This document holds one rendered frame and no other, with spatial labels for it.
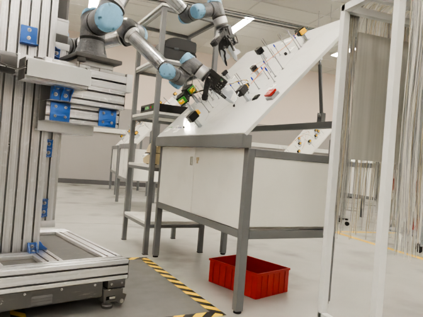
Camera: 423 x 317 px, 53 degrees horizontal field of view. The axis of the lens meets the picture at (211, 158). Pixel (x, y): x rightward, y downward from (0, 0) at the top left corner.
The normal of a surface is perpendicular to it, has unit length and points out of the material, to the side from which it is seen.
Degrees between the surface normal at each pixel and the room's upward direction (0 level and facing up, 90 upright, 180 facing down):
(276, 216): 90
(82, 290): 90
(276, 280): 90
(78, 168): 90
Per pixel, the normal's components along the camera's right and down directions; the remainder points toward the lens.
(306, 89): 0.33, 0.02
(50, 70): 0.63, 0.04
